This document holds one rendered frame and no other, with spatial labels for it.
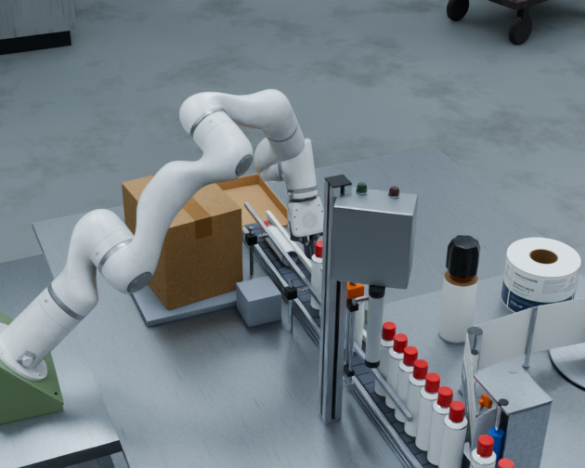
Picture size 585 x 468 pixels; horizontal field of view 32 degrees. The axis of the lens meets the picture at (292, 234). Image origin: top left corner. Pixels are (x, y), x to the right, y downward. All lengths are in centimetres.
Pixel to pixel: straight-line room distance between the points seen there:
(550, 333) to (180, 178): 102
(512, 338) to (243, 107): 89
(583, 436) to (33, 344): 134
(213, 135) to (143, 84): 415
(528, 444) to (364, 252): 54
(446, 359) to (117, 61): 454
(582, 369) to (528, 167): 299
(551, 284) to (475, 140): 308
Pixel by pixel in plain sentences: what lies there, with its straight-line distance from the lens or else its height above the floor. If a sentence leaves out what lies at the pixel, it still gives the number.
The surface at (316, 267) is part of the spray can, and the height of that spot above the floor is 102.
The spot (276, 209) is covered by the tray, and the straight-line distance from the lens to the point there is 343.
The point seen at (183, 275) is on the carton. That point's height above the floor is 96.
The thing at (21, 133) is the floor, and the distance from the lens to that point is 601.
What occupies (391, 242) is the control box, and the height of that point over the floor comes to 140.
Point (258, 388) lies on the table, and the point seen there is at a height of 83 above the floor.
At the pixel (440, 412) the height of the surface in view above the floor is 104.
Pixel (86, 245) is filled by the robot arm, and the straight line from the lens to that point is 254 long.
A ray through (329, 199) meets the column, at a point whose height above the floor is 146.
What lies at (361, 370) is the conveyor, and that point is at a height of 88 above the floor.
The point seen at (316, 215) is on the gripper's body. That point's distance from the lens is 284.
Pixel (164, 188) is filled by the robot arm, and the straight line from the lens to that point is 244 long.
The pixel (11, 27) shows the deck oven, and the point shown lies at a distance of 704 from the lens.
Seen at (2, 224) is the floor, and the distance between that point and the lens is 513.
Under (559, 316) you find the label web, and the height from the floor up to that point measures 102.
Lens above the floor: 256
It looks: 32 degrees down
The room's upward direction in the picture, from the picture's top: 1 degrees clockwise
